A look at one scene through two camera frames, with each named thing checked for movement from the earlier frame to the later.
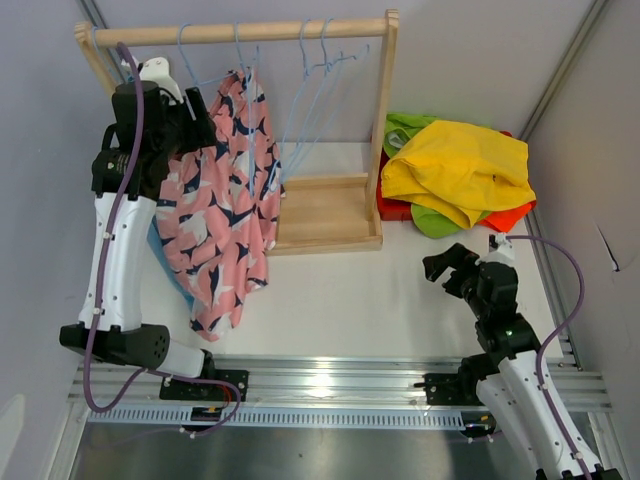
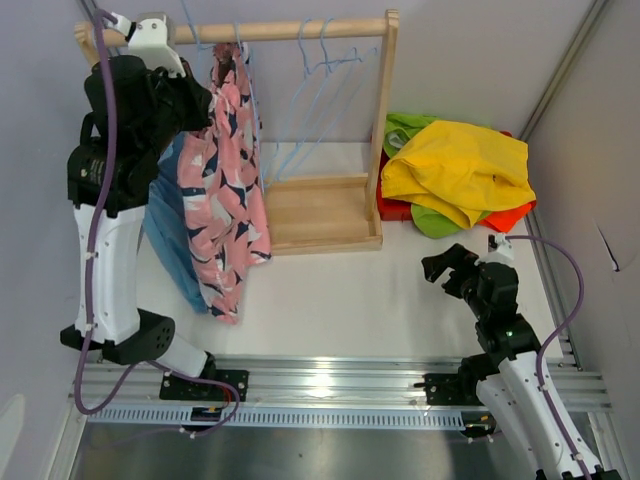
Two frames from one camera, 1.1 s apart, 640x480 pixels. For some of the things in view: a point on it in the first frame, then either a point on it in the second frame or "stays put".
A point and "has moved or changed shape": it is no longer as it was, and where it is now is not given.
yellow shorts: [469, 168] stays put
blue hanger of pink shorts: [197, 84] → [200, 46]
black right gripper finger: [454, 256] stays put
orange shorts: [508, 221] stays put
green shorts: [399, 129] stays put
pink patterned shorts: [218, 207] has moved or changed shape
